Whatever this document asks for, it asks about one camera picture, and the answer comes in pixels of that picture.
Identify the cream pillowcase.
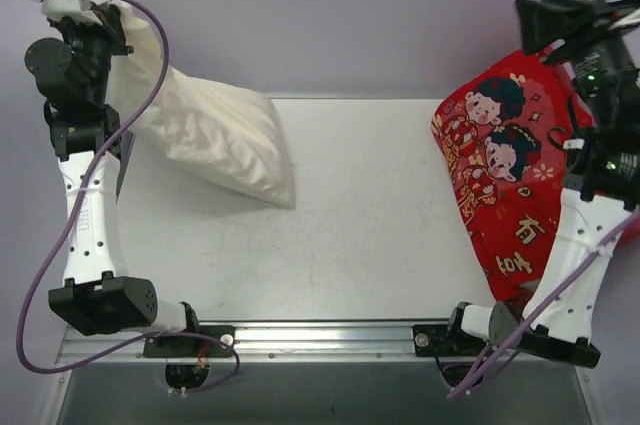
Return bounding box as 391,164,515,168
95,0,296,209

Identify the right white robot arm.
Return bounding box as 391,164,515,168
433,0,639,368

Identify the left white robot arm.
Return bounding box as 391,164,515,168
25,4,202,356

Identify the red cartoon print bag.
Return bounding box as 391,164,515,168
431,50,578,306

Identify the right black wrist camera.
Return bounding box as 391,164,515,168
570,35,637,98

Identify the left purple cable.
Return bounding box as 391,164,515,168
17,0,241,392

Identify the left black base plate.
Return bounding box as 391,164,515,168
142,325,236,359

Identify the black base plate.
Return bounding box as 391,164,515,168
142,325,236,359
412,323,486,358

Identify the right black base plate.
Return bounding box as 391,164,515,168
412,323,486,358

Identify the aluminium mounting rail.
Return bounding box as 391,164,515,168
57,319,448,365

